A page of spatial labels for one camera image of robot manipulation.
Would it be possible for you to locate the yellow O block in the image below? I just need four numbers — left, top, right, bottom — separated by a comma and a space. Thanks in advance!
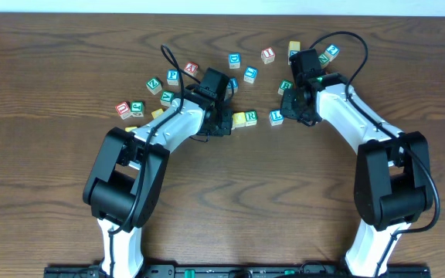
232, 112, 246, 129

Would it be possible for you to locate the blue L block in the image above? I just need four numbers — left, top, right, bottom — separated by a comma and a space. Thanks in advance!
269, 110, 284, 126

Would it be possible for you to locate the green R block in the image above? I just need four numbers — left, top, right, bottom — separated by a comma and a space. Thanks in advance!
245, 110, 258, 127

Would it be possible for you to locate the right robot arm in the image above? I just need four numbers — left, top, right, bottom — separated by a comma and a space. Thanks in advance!
280, 49, 440, 277

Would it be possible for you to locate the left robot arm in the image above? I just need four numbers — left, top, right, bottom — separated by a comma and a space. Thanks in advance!
83, 68, 232, 277

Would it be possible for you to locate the green B block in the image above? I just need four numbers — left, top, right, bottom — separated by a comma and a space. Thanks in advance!
277, 80, 294, 95

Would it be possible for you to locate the blue D block lower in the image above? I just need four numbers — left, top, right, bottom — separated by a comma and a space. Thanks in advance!
227, 77, 239, 93

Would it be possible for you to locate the blue d block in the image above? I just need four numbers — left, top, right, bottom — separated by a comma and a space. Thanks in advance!
228, 53, 241, 69
227, 77, 239, 93

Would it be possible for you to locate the green N block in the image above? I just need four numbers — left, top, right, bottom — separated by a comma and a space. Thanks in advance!
318, 53, 330, 69

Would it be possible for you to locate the blue X block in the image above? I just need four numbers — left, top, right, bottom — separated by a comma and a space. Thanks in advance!
287, 50, 296, 65

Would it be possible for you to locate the red I block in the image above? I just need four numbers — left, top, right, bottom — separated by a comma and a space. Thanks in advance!
261, 47, 276, 64

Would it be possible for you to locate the yellow block top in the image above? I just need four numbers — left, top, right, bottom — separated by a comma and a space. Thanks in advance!
288, 41, 301, 51

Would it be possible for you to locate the green V block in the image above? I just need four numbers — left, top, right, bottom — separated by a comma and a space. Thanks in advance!
160, 91, 175, 107

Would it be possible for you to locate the red A block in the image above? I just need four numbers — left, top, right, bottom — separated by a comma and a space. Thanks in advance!
184, 62, 199, 77

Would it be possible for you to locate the blue 2 block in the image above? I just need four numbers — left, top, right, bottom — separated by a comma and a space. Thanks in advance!
324, 44, 340, 61

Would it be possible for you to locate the yellow K block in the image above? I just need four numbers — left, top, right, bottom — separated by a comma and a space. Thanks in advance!
151, 109, 165, 119

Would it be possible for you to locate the blue D block upper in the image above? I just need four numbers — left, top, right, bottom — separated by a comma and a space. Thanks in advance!
228, 53, 241, 69

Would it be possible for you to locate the blue P block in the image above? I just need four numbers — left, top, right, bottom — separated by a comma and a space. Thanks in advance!
166, 69, 180, 86

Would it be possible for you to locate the green Z block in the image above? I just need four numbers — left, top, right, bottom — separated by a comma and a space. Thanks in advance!
146, 77, 162, 95

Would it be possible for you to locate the green J block left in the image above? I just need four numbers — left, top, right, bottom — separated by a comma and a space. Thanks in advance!
131, 101, 144, 117

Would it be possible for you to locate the yellow block lower left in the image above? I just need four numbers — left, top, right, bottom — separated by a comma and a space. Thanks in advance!
125, 127, 138, 132

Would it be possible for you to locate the red U block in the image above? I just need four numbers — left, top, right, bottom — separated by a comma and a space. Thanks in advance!
115, 102, 132, 120

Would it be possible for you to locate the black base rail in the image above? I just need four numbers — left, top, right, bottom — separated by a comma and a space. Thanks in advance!
43, 263, 432, 278

